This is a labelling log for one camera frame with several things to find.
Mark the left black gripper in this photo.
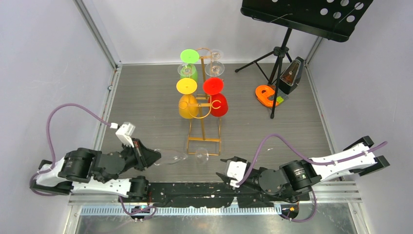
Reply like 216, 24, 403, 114
124, 138, 164, 172

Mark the clear wine glass front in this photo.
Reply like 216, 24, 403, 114
154, 148, 209, 166

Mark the clear wine glass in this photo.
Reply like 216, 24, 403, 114
154, 148, 209, 166
207, 49, 224, 61
177, 63, 197, 78
204, 61, 225, 77

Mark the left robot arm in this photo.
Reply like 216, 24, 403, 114
29, 138, 161, 202

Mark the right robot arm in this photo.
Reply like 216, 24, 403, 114
217, 134, 390, 203

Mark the red wine glass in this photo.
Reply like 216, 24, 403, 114
203, 77, 229, 117

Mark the yellow wine glass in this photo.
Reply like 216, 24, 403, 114
176, 78, 199, 119

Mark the clear wine glass left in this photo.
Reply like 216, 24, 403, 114
177, 63, 197, 78

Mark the clear wine glass middle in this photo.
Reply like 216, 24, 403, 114
204, 61, 225, 77

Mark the green wine glass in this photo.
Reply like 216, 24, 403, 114
180, 49, 200, 82

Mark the clear wine glass back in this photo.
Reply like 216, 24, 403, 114
207, 49, 224, 61

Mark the orange toy track piece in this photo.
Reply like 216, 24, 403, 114
255, 85, 279, 108

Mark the green toy brick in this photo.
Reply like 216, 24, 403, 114
276, 96, 284, 105

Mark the black metronome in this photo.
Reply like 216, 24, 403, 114
279, 57, 304, 95

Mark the black music stand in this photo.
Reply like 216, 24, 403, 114
234, 0, 374, 119

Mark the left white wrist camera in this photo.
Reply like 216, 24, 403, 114
110, 122, 135, 147

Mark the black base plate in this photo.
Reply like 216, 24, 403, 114
147, 181, 310, 209

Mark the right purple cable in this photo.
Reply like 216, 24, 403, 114
237, 133, 389, 224

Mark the purple cable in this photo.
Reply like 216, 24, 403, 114
237, 133, 389, 224
29, 103, 157, 222

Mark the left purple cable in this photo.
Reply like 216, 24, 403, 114
29, 103, 157, 222

